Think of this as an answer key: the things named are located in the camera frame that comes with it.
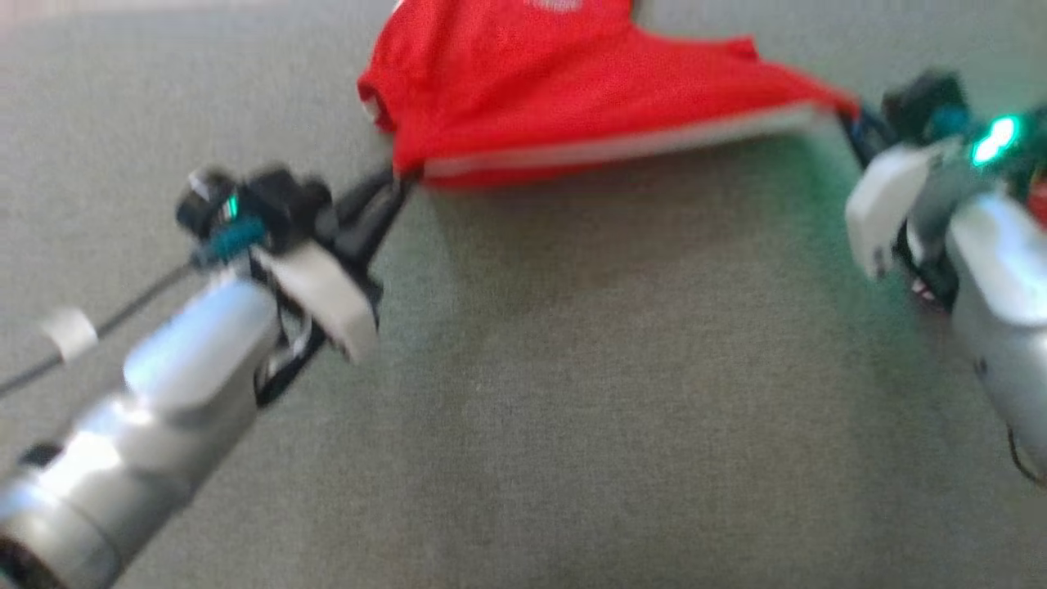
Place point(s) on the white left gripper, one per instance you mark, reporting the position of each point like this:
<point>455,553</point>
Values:
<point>327,294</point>

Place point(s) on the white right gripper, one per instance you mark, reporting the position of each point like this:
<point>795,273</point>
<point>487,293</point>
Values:
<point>883,204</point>

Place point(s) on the red garment with white stripe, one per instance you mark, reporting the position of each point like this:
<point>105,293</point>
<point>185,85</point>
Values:
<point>532,90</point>

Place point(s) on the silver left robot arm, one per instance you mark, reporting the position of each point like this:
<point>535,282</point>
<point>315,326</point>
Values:
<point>123,442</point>

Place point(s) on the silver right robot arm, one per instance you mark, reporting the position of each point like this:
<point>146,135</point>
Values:
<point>1006,286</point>

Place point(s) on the grey sofa seat cushion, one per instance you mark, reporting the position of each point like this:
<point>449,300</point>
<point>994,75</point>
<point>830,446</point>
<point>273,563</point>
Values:
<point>572,409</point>

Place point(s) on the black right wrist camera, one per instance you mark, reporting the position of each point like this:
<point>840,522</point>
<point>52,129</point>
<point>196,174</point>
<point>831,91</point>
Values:
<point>920,102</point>

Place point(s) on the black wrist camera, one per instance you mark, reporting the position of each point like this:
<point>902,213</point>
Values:
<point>920,102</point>
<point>286,204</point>

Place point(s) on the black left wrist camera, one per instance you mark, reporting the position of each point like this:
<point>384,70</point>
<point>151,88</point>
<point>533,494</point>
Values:
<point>286,204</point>

